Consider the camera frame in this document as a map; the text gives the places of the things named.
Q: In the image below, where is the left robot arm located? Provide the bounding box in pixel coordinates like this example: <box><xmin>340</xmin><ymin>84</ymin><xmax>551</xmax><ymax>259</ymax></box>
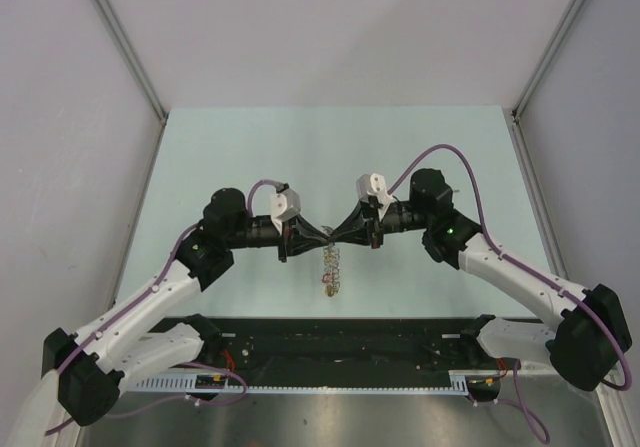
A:
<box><xmin>42</xmin><ymin>183</ymin><xmax>330</xmax><ymax>426</ymax></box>

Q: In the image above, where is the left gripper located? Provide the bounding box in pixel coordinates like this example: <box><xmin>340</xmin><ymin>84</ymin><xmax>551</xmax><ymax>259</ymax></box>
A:
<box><xmin>225</xmin><ymin>214</ymin><xmax>328</xmax><ymax>262</ymax></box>

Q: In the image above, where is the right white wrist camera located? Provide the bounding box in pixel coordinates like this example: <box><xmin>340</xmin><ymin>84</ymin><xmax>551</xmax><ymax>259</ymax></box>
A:
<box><xmin>356</xmin><ymin>173</ymin><xmax>393</xmax><ymax>218</ymax></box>

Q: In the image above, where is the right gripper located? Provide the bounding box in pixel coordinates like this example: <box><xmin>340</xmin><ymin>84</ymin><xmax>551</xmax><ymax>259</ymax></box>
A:
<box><xmin>328</xmin><ymin>199</ymin><xmax>430</xmax><ymax>250</ymax></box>

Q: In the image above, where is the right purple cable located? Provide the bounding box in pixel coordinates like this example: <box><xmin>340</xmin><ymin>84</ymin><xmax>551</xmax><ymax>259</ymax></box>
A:
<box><xmin>387</xmin><ymin>144</ymin><xmax>631</xmax><ymax>441</ymax></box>

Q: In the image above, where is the yellow key tag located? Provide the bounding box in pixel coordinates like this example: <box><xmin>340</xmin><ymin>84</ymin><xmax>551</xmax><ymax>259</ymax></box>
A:
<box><xmin>325</xmin><ymin>286</ymin><xmax>339</xmax><ymax>297</ymax></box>

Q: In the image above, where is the aluminium frame post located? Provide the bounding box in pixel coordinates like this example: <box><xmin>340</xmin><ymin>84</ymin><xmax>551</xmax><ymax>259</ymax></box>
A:
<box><xmin>512</xmin><ymin>0</ymin><xmax>606</xmax><ymax>123</ymax></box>
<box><xmin>74</xmin><ymin>0</ymin><xmax>169</xmax><ymax>126</ymax></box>

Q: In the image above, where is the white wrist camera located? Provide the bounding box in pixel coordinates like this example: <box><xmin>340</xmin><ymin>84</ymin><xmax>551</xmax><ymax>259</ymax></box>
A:
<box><xmin>269</xmin><ymin>183</ymin><xmax>301</xmax><ymax>234</ymax></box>
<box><xmin>356</xmin><ymin>173</ymin><xmax>393</xmax><ymax>218</ymax></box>

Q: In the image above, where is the left aluminium frame post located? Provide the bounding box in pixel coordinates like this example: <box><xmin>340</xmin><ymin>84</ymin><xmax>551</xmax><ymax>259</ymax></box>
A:
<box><xmin>74</xmin><ymin>0</ymin><xmax>169</xmax><ymax>126</ymax></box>

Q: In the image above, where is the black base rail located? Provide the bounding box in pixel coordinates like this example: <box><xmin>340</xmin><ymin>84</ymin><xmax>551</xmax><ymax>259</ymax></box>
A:
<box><xmin>196</xmin><ymin>317</ymin><xmax>514</xmax><ymax>390</ymax></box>

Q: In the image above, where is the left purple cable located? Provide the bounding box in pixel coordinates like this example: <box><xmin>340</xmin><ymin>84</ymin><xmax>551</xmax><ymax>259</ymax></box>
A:
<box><xmin>44</xmin><ymin>179</ymin><xmax>286</xmax><ymax>436</ymax></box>

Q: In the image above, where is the purple cable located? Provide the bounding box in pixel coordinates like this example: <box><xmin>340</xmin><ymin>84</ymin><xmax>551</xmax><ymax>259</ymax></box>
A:
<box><xmin>387</xmin><ymin>144</ymin><xmax>631</xmax><ymax>441</ymax></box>
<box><xmin>44</xmin><ymin>179</ymin><xmax>286</xmax><ymax>436</ymax></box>

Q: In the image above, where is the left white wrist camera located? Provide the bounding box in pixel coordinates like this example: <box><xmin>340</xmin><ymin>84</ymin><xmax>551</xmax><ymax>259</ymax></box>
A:
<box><xmin>269</xmin><ymin>183</ymin><xmax>301</xmax><ymax>234</ymax></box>

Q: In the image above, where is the grey cable duct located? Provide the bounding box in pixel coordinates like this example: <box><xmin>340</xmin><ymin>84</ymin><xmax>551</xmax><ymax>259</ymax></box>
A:
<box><xmin>124</xmin><ymin>372</ymin><xmax>474</xmax><ymax>396</ymax></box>

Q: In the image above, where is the right aluminium frame post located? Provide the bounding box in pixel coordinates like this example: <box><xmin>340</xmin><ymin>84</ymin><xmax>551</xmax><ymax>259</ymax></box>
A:
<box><xmin>512</xmin><ymin>0</ymin><xmax>606</xmax><ymax>123</ymax></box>

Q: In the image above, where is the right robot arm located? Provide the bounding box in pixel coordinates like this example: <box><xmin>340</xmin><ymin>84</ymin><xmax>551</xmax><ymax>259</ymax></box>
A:
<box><xmin>330</xmin><ymin>169</ymin><xmax>632</xmax><ymax>391</ymax></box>

